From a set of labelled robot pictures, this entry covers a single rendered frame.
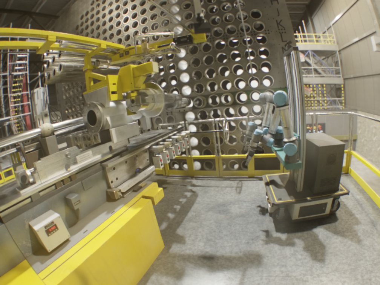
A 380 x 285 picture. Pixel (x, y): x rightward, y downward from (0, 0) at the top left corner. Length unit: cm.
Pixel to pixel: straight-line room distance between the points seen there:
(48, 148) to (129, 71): 103
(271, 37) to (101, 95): 317
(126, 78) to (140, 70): 18
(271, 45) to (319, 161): 256
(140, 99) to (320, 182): 195
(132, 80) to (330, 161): 207
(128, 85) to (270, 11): 319
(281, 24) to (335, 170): 292
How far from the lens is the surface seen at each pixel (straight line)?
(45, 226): 128
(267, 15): 400
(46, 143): 175
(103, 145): 177
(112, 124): 176
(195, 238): 195
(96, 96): 187
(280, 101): 146
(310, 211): 204
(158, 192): 166
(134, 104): 176
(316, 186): 198
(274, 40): 380
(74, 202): 140
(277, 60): 371
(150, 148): 214
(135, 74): 175
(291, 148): 152
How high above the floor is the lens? 134
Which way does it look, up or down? 13 degrees down
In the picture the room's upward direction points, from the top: 8 degrees counter-clockwise
